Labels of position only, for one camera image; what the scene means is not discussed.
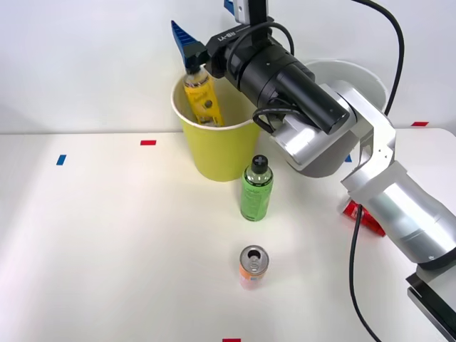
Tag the green plastic bottle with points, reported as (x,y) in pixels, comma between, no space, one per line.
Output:
(254,196)

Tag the yellow label plastic bottle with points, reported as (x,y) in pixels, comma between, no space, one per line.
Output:
(204,98)

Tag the orange drink can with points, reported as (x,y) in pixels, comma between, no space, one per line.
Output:
(253,263)

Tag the silver and black right arm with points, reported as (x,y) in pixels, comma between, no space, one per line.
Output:
(320,103)

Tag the red drink can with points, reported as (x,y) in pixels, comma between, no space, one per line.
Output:
(351,212)

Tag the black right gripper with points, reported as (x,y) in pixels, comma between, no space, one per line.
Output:
(217,53)

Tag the silver and black robot torso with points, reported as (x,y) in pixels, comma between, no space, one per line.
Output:
(436,303)

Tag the yellow-green plastic waste bin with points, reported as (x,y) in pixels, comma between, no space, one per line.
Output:
(221,153)

